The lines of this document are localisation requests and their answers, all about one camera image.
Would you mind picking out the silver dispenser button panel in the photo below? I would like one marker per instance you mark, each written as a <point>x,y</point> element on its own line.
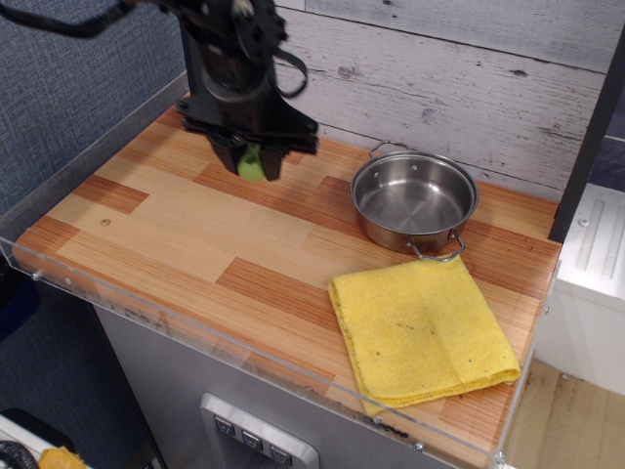
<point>243,440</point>

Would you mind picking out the white side cabinet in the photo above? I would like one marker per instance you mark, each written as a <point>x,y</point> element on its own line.
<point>582,330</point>

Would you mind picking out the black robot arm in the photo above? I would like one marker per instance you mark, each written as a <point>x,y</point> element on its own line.
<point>240,82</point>

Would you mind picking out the grey toy fridge cabinet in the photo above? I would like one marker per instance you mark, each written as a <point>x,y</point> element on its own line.
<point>169,377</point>

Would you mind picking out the yellow object bottom left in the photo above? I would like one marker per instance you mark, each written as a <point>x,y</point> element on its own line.
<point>60,458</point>

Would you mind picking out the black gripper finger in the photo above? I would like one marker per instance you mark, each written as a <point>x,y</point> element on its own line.
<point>229,149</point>
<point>271,158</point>

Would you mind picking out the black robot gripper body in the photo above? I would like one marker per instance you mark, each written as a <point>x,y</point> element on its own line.
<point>259,117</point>

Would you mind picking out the clear acrylic table guard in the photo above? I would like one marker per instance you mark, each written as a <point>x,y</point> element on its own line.
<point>223,265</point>

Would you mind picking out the yellow folded cloth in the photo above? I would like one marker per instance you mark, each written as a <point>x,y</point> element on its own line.
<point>419,331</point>

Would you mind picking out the green handled grey spatula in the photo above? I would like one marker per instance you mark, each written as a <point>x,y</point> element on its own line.
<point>250,166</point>

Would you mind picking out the stainless steel pot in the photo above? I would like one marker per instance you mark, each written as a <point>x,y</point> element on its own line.
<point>410,201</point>

